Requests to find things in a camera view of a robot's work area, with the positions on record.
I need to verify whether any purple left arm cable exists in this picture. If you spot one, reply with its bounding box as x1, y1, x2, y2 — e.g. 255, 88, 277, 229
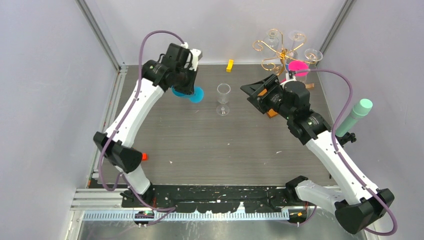
97, 30, 186, 213

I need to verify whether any pink wine glass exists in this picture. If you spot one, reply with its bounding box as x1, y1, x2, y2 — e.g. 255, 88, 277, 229
280, 60, 309, 85

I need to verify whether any yellow toy block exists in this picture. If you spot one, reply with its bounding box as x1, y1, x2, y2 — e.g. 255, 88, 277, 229
225, 59, 234, 73

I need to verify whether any mint green microphone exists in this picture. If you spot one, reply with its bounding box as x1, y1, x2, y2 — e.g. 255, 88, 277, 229
335, 98, 373, 138

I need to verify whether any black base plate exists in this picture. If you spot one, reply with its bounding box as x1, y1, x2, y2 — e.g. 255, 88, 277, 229
120, 184, 295, 214

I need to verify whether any blue wine glass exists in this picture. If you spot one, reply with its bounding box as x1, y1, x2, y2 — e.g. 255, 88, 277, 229
171, 85, 205, 104

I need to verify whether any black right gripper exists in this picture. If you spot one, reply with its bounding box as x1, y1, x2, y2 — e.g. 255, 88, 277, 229
240, 74, 293, 121

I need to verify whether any clear glass on rack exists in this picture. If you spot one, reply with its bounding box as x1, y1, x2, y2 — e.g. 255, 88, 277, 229
304, 48, 324, 65
263, 28, 280, 50
286, 30, 307, 59

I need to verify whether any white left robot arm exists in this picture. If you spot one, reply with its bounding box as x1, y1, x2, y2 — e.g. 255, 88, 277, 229
93, 43, 202, 207

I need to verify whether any clear wine glass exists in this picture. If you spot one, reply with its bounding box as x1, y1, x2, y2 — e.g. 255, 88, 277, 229
216, 83, 231, 116

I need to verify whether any aluminium frame rail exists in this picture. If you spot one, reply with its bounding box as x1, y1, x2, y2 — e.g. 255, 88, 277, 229
75, 0, 124, 73

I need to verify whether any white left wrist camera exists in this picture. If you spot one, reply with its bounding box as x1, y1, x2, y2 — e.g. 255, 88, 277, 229
180, 42, 203, 72

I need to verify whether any red toy block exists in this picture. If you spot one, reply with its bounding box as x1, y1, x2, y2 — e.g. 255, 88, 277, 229
141, 153, 149, 161

